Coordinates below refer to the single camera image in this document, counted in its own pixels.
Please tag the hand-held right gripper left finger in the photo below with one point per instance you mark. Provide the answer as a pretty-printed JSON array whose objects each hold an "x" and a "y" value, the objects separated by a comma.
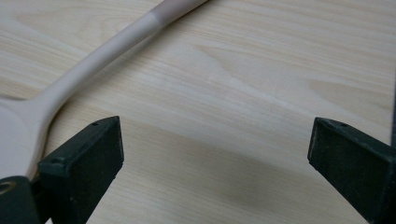
[{"x": 81, "y": 161}]

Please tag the beige slotted spatula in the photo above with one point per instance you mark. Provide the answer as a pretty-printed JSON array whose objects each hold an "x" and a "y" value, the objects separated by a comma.
[{"x": 93, "y": 59}]

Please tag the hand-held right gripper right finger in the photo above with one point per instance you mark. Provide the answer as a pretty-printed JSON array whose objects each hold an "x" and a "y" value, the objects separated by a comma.
[{"x": 361, "y": 168}]

